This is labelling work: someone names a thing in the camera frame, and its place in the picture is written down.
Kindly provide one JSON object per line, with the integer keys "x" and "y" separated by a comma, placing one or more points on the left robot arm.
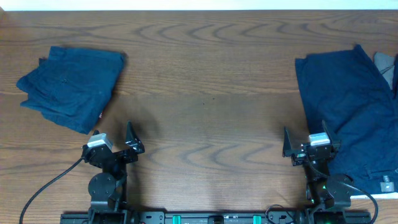
{"x": 107, "y": 189}

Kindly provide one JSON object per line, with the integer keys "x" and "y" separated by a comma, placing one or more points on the grey shorts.
{"x": 385, "y": 65}

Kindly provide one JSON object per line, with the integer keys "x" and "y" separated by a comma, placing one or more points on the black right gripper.
{"x": 299, "y": 155}

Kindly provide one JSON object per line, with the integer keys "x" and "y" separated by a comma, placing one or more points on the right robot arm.
{"x": 327, "y": 192}

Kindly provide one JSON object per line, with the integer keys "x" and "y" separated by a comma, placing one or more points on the folded navy blue shorts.
{"x": 72, "y": 86}

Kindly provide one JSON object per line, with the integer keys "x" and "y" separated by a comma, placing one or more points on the navy blue shorts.
{"x": 72, "y": 86}
{"x": 346, "y": 89}

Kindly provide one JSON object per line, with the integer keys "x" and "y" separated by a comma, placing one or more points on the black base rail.
{"x": 272, "y": 216}

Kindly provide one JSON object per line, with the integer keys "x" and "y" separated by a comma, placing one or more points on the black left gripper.
{"x": 132, "y": 141}

